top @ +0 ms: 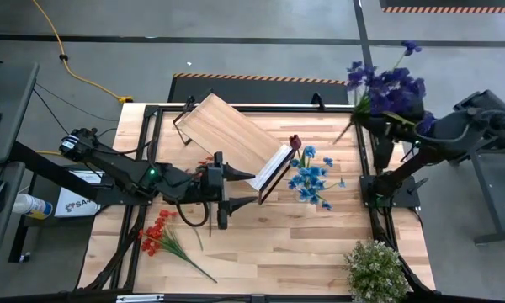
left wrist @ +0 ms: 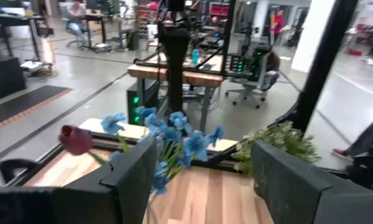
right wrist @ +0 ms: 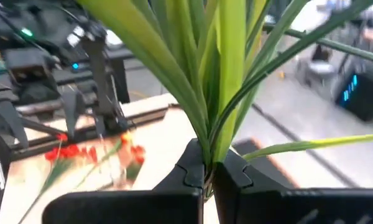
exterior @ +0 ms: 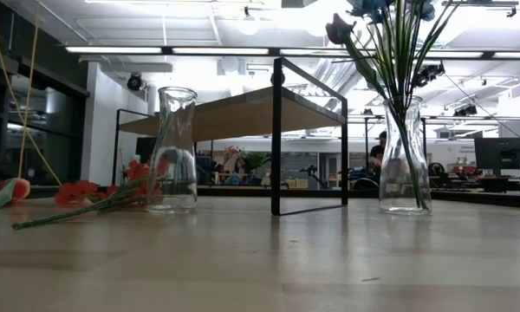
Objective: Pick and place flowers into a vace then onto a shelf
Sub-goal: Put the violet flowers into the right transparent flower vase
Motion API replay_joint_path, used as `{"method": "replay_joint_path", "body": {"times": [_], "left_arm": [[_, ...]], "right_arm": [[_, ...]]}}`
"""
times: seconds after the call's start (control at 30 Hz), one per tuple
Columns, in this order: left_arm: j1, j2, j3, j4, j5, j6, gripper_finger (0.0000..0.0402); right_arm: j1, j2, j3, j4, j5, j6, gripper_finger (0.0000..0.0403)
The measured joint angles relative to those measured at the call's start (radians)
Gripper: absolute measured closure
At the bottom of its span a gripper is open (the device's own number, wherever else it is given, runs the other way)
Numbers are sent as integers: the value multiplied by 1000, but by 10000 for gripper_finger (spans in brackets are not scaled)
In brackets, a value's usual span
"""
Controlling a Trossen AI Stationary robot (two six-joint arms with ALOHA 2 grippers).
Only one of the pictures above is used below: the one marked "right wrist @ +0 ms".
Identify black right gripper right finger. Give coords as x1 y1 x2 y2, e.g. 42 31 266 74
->
213 149 373 224

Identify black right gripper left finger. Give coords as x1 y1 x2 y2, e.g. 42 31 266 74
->
42 139 205 224

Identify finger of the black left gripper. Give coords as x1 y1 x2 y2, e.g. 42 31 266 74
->
62 90 81 140
0 101 29 149

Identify clear glass vase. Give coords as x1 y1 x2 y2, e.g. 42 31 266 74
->
107 146 130 187

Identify long red flower spray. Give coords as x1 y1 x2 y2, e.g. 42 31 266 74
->
18 133 99 223

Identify short red flower spray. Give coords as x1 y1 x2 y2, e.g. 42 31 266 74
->
124 144 146 183

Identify orange artificial tulip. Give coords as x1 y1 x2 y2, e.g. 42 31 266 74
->
76 131 134 189

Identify purple flower spray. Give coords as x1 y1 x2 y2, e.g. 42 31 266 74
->
76 0 373 200

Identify black computer with blue lights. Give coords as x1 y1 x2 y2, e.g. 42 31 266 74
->
334 73 373 123

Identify grey office chair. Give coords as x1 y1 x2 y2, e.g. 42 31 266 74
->
298 45 337 91

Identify black metal table frame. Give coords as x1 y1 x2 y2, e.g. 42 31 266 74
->
9 104 175 161

